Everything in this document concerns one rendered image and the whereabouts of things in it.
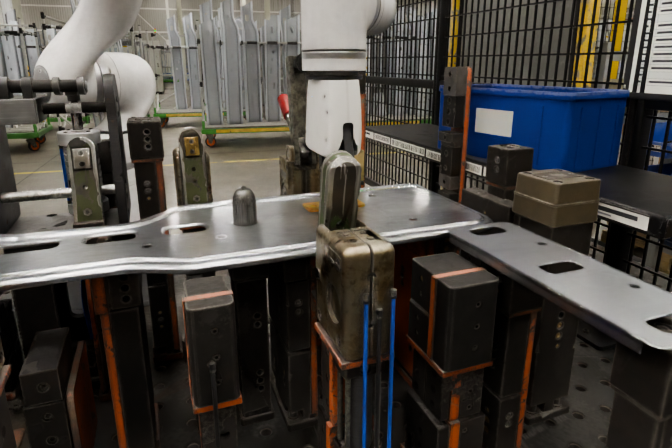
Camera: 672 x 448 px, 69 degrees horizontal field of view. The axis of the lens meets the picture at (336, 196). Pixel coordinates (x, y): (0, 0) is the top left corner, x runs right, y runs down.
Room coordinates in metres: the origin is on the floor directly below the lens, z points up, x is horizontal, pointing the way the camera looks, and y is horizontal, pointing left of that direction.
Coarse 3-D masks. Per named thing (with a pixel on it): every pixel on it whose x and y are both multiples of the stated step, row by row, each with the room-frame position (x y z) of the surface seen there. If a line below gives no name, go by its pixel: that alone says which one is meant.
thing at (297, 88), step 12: (288, 60) 0.80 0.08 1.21; (300, 60) 0.77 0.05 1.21; (288, 72) 0.80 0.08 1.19; (300, 72) 0.81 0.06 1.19; (288, 84) 0.80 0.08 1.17; (300, 84) 0.81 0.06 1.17; (288, 96) 0.80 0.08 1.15; (300, 96) 0.80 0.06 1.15; (300, 108) 0.80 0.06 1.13; (300, 120) 0.80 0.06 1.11; (300, 132) 0.79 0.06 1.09; (312, 156) 0.78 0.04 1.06
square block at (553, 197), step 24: (528, 192) 0.63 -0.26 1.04; (552, 192) 0.59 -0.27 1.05; (576, 192) 0.60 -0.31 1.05; (528, 216) 0.63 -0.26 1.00; (552, 216) 0.59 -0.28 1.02; (576, 216) 0.60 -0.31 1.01; (552, 240) 0.59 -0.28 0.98; (576, 240) 0.61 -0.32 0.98; (552, 264) 0.59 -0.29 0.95; (576, 264) 0.61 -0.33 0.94; (552, 312) 0.60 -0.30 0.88; (552, 336) 0.60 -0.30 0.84; (576, 336) 0.62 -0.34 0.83; (552, 360) 0.60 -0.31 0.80; (528, 384) 0.60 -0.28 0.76; (552, 384) 0.60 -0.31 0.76; (528, 408) 0.60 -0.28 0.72; (552, 408) 0.61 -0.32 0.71
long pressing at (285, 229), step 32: (384, 192) 0.77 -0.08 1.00; (416, 192) 0.77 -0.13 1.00; (128, 224) 0.59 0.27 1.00; (160, 224) 0.60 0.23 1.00; (192, 224) 0.61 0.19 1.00; (224, 224) 0.60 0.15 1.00; (256, 224) 0.60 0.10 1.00; (288, 224) 0.60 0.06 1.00; (384, 224) 0.60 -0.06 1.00; (416, 224) 0.60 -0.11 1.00; (448, 224) 0.61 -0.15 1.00; (0, 256) 0.50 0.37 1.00; (32, 256) 0.50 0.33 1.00; (64, 256) 0.50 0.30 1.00; (96, 256) 0.50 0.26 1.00; (128, 256) 0.50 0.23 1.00; (160, 256) 0.50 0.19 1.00; (192, 256) 0.50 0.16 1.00; (224, 256) 0.50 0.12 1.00; (256, 256) 0.50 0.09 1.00; (288, 256) 0.51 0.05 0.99; (0, 288) 0.44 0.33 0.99
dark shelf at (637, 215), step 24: (384, 144) 1.25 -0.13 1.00; (408, 144) 1.12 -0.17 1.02; (432, 144) 1.07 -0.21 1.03; (480, 168) 0.87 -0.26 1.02; (600, 168) 0.81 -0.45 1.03; (624, 168) 0.81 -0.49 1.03; (600, 192) 0.66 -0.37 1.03; (624, 192) 0.66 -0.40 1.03; (648, 192) 0.66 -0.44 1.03; (600, 216) 0.62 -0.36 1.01; (624, 216) 0.59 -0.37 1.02; (648, 216) 0.56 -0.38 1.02
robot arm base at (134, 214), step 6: (132, 168) 1.02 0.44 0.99; (132, 174) 1.02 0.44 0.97; (132, 180) 1.02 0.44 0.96; (132, 186) 1.01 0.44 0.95; (132, 192) 1.01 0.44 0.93; (132, 198) 1.01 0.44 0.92; (132, 204) 1.01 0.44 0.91; (132, 210) 1.01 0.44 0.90; (138, 210) 1.03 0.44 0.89; (132, 216) 1.01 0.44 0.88; (138, 216) 1.02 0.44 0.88
